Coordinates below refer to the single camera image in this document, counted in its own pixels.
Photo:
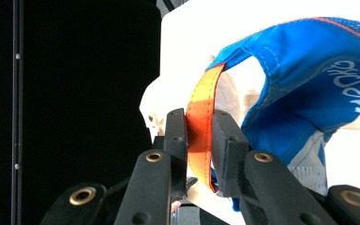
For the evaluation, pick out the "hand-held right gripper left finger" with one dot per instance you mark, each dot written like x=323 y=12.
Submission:
x=156 y=187

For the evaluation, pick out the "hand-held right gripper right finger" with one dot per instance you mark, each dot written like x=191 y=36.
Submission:
x=262 y=187

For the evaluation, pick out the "thin metal pole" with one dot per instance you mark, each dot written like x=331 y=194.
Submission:
x=17 y=112

